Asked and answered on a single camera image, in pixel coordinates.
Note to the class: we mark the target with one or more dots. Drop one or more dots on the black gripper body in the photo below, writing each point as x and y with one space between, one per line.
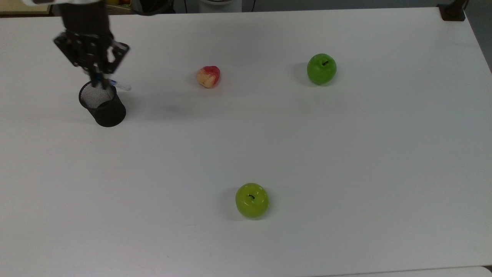
86 21

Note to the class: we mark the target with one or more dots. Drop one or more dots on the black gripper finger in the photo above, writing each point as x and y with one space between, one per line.
115 54
75 50

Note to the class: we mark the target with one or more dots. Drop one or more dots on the white marker pen blue cap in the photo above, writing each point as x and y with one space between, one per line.
121 85

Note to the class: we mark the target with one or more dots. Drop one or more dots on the black mesh pen cup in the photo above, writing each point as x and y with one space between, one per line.
109 113

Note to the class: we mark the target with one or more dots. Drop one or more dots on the wooden shelf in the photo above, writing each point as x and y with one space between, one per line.
23 7

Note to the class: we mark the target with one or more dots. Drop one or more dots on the white round base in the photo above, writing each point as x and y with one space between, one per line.
220 5

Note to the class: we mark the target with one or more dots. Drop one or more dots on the yellow-green toy apple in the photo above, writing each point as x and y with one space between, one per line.
252 201

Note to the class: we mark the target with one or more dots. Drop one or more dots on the dark green toy apple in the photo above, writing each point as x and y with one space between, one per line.
321 69

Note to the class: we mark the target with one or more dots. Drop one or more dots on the black stand clamp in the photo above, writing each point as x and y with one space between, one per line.
453 12

